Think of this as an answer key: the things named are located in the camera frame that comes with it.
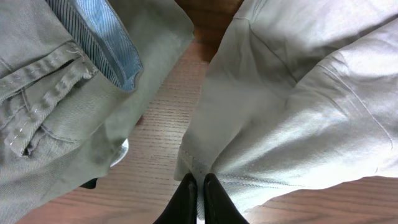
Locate folded khaki shorts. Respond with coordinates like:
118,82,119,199
1,0,193,223

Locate light grey t-shirt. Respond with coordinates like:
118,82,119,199
175,0,397,212

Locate black garment under shorts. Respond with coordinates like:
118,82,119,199
80,178,98,189

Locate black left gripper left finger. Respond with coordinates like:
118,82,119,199
154,173,198,224

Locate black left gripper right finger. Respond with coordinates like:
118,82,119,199
203,173,248,224

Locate white folded garment under shorts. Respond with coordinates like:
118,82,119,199
110,139,129,167

